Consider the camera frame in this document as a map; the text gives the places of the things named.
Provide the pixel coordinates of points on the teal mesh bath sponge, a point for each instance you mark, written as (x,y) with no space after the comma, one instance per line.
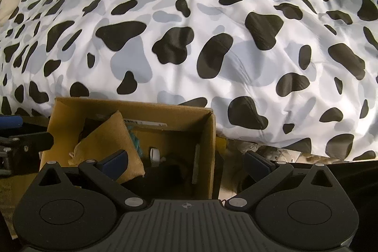
(136,142)

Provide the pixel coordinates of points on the grey white cloth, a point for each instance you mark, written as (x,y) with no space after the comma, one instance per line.
(265,151)

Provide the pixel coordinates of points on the cow print blanket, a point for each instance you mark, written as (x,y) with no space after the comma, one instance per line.
(189,48)

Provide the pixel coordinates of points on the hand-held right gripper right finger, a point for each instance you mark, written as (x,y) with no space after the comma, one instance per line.
(258,165)

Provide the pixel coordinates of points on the brown woven cloth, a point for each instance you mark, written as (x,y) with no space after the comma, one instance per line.
(112,134)

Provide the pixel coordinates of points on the cardboard box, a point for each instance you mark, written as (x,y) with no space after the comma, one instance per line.
(183,122)

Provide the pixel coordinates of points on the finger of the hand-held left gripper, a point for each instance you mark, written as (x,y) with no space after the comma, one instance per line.
(10,121)
(32,142)

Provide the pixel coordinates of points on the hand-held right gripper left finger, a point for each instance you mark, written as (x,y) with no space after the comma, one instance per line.
(115,163)

